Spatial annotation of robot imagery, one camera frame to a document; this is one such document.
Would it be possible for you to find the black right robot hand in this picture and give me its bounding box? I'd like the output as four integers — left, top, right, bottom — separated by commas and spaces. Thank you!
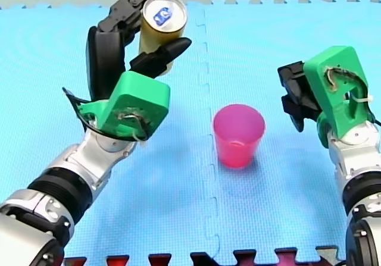
277, 60, 323, 133

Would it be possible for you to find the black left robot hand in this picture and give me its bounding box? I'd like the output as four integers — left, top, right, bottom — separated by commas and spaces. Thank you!
85, 0, 192, 101

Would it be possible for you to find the yellow drink can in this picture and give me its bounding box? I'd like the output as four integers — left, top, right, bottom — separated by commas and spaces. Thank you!
138, 0, 188, 76

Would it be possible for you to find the pink plastic cup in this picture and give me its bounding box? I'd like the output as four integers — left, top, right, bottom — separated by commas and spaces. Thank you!
213, 104, 266, 169

